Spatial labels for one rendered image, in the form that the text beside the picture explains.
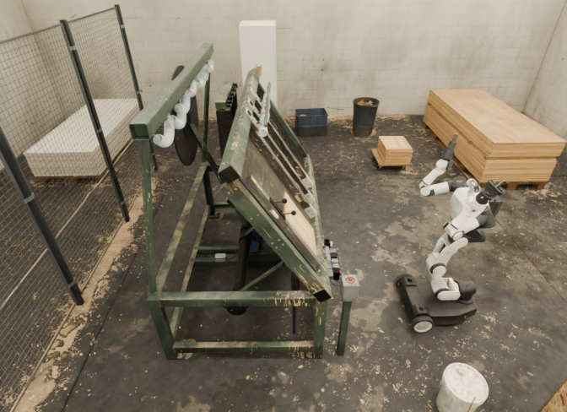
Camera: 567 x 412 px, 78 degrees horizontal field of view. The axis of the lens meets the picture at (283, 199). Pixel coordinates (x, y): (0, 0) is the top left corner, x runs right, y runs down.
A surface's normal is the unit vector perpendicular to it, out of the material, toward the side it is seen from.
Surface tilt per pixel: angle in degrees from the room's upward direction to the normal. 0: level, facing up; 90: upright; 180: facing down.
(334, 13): 90
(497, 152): 90
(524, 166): 90
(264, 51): 90
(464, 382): 0
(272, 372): 0
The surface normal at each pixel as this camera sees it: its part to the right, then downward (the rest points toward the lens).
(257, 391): -0.01, -0.83
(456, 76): 0.02, 0.56
